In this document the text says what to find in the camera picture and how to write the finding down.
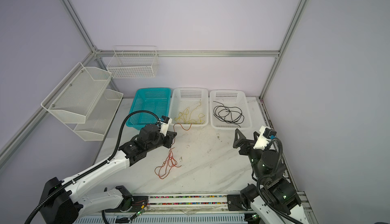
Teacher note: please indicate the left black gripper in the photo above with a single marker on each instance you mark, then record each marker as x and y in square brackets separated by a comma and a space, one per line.
[169, 136]

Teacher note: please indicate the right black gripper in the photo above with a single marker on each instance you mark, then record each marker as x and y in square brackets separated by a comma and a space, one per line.
[247, 143]

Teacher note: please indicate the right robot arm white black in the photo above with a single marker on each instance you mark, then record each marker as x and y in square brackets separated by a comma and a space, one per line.
[272, 198]

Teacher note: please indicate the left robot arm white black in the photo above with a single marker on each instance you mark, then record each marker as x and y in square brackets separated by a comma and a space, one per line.
[65, 201]

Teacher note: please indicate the right white plastic basket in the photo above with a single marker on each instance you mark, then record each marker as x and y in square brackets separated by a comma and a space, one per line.
[229, 110]

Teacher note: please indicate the white plastic basket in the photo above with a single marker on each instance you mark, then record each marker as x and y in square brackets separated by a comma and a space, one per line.
[229, 110]
[189, 106]

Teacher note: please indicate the teal plastic basket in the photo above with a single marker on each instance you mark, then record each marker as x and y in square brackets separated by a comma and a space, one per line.
[155, 100]

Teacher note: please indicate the middle white plastic basket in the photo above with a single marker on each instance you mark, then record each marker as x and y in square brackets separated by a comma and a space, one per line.
[189, 106]

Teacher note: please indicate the lower white mesh shelf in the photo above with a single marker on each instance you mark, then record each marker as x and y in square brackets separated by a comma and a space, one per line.
[101, 117]

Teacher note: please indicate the white mesh shelf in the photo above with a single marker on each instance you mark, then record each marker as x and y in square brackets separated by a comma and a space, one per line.
[74, 99]
[101, 117]

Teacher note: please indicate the upper white mesh shelf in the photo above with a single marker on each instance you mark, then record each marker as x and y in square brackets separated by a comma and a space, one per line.
[74, 99]

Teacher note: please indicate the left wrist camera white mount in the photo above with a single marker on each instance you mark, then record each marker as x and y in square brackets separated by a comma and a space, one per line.
[164, 124]

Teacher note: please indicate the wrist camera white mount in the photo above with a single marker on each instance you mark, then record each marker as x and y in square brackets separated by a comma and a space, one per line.
[164, 124]
[266, 135]

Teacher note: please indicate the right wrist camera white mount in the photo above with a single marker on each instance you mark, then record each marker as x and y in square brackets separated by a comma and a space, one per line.
[266, 135]

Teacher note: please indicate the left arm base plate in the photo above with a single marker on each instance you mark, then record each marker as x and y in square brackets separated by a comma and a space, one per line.
[137, 204]

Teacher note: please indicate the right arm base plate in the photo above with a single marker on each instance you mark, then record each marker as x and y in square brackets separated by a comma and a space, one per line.
[234, 202]

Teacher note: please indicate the white wire wall basket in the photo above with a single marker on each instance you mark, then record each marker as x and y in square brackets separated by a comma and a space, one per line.
[133, 62]

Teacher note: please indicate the aluminium frame back bar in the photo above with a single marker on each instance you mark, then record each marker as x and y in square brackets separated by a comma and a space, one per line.
[196, 53]

